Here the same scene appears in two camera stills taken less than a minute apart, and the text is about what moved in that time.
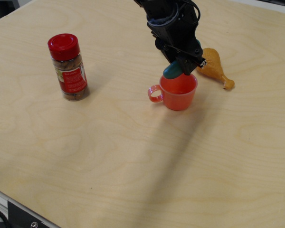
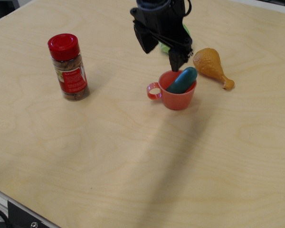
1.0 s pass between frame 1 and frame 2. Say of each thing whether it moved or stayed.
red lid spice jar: stayed
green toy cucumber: moved
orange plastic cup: stayed
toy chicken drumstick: stayed
